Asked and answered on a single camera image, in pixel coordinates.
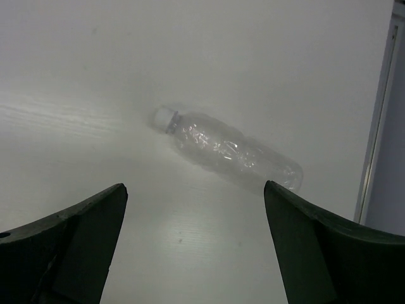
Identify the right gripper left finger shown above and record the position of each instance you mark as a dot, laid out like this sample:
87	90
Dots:
64	257

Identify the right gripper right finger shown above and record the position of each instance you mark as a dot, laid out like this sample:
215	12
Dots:
325	258

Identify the clear plastic bottle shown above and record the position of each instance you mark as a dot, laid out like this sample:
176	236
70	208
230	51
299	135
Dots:
226	151

